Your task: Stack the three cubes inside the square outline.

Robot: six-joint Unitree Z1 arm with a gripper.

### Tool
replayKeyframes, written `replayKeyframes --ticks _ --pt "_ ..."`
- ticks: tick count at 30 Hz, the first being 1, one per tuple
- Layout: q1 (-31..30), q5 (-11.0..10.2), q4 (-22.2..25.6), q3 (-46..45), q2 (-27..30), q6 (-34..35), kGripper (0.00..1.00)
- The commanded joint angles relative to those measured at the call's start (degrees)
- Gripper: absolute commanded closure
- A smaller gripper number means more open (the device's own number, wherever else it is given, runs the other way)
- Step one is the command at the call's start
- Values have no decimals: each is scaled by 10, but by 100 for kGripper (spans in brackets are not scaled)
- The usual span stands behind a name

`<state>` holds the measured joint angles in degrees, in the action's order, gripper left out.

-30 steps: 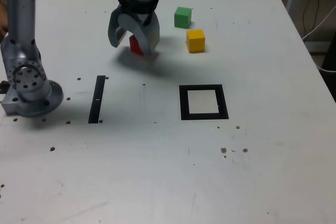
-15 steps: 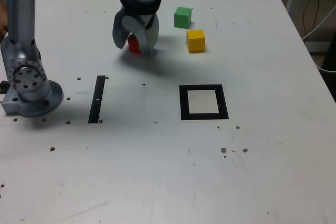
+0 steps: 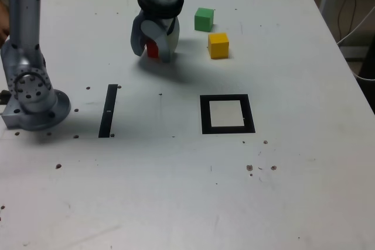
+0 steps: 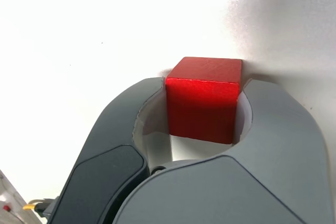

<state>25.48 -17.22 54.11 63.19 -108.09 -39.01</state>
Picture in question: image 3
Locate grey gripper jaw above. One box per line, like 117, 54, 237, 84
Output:
131, 15, 148, 57
140, 16, 180, 63

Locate red cube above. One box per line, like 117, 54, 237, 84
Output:
146, 40, 161, 59

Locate green cube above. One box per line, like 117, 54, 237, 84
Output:
194, 7, 214, 32

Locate yellow cube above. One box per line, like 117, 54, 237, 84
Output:
207, 32, 230, 60

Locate black tape square outline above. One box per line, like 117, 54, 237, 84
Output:
199, 94, 256, 135

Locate black tape strip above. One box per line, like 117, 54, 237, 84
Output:
98, 84, 118, 139

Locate black hanging cable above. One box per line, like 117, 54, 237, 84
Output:
336, 0, 357, 42

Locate white hanging cable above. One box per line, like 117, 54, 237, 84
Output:
336, 6, 375, 46

